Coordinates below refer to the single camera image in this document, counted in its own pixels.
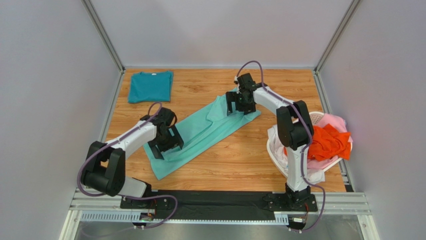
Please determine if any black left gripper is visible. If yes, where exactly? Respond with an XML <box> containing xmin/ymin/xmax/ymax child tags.
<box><xmin>148</xmin><ymin>124</ymin><xmax>184</xmax><ymax>159</ymax></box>

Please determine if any mint green t shirt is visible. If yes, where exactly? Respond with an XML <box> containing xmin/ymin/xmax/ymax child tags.
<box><xmin>143</xmin><ymin>95</ymin><xmax>261</xmax><ymax>180</ymax></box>

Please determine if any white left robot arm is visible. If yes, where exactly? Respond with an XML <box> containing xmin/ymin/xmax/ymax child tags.
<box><xmin>77</xmin><ymin>107</ymin><xmax>184</xmax><ymax>199</ymax></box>

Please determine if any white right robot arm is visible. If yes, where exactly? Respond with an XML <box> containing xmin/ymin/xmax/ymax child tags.
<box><xmin>225</xmin><ymin>73</ymin><xmax>314</xmax><ymax>203</ymax></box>

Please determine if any folded teal t shirt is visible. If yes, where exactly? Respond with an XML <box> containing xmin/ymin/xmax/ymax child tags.
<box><xmin>127</xmin><ymin>70</ymin><xmax>174</xmax><ymax>104</ymax></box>

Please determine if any black cloth strip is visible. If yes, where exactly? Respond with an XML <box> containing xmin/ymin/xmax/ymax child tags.
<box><xmin>159</xmin><ymin>190</ymin><xmax>275</xmax><ymax>221</ymax></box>

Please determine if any white laundry basket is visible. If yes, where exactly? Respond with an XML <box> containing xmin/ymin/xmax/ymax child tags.
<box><xmin>266</xmin><ymin>111</ymin><xmax>353</xmax><ymax>179</ymax></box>

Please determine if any orange t shirt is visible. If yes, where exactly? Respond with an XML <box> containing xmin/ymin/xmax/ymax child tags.
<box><xmin>278</xmin><ymin>122</ymin><xmax>351</xmax><ymax>162</ymax></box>

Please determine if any pink t shirt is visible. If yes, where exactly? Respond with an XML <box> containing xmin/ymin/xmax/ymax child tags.
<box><xmin>308</xmin><ymin>113</ymin><xmax>353</xmax><ymax>171</ymax></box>

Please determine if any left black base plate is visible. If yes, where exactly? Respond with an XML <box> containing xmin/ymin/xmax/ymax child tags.
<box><xmin>120</xmin><ymin>190</ymin><xmax>176</xmax><ymax>210</ymax></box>

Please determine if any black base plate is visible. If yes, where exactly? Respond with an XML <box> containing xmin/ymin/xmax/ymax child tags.
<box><xmin>120</xmin><ymin>190</ymin><xmax>176</xmax><ymax>210</ymax></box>
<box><xmin>262</xmin><ymin>193</ymin><xmax>319</xmax><ymax>212</ymax></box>

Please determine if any right aluminium corner post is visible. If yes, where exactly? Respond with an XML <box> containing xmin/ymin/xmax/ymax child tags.
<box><xmin>314</xmin><ymin>0</ymin><xmax>362</xmax><ymax>75</ymax></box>

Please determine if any aluminium corner post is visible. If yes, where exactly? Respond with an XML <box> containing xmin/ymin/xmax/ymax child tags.
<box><xmin>81</xmin><ymin>0</ymin><xmax>125</xmax><ymax>73</ymax></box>
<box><xmin>314</xmin><ymin>0</ymin><xmax>362</xmax><ymax>75</ymax></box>

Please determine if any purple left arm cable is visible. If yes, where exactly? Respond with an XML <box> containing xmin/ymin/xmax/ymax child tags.
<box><xmin>76</xmin><ymin>101</ymin><xmax>179</xmax><ymax>230</ymax></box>

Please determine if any aluminium front rail frame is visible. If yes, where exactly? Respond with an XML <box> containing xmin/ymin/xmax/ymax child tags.
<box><xmin>60</xmin><ymin>190</ymin><xmax>379</xmax><ymax>240</ymax></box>

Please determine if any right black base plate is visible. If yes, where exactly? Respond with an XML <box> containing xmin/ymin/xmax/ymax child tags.
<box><xmin>262</xmin><ymin>193</ymin><xmax>319</xmax><ymax>212</ymax></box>

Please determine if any left aluminium corner post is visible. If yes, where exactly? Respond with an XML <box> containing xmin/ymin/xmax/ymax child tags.
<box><xmin>81</xmin><ymin>0</ymin><xmax>125</xmax><ymax>73</ymax></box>

